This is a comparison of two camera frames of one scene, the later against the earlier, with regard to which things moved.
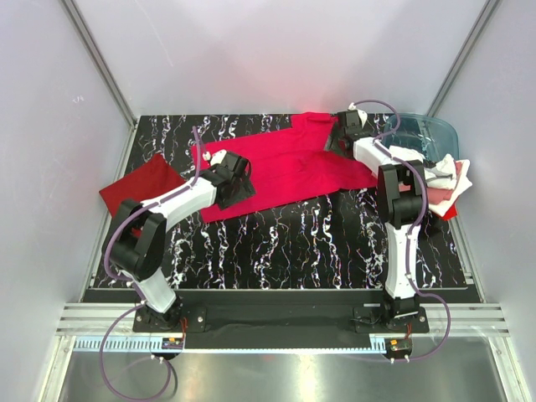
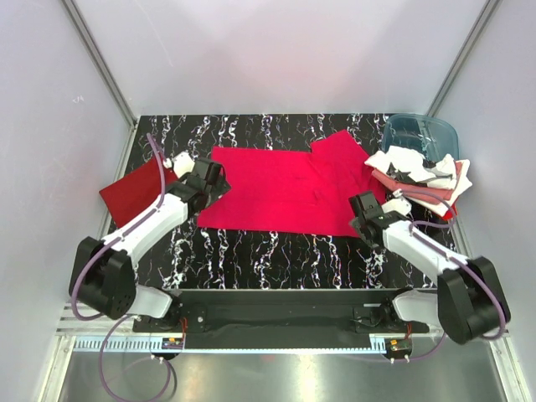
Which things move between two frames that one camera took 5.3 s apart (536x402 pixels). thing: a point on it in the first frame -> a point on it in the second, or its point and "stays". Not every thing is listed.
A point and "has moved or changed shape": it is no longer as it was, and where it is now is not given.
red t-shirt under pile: [450, 213] stays
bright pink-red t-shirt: [287, 163] has moved or changed shape
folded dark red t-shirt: [154, 177] stays
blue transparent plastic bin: [429, 136] stays
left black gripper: [241, 187] -> [219, 184]
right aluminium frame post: [488, 8] stays
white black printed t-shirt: [438, 175] stays
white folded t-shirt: [463, 183] stays
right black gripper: [333, 140] -> [360, 226]
